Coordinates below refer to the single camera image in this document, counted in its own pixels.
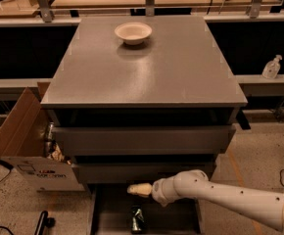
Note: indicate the white bowl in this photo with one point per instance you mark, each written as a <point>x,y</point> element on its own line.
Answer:
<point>133,33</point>

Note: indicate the bottom open drawer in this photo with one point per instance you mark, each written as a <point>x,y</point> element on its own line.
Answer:
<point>111,214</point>

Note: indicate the clear sanitizer pump bottle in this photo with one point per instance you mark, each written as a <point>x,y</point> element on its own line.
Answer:
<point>272,68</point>

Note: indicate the middle grey drawer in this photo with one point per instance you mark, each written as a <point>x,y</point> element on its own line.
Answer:
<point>122,173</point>

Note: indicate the grey drawer cabinet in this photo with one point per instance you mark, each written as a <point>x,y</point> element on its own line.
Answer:
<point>177,77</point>

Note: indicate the cardboard box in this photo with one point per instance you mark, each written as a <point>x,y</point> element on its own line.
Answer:
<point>27,144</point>

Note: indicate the grey drawer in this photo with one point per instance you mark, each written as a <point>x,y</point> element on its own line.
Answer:
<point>86,141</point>
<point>122,173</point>

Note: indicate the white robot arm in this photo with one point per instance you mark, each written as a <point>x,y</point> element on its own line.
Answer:
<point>264,207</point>

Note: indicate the top grey drawer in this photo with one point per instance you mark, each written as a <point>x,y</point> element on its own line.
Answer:
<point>86,141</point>

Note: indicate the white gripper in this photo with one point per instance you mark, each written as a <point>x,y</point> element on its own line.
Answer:
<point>161,190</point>

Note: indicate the metal railing frame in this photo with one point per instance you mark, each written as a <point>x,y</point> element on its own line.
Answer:
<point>46,11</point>

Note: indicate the green can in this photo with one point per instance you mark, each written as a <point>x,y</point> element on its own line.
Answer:
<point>137,220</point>

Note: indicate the black device bottom left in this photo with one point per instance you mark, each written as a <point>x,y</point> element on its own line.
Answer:
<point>44,221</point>

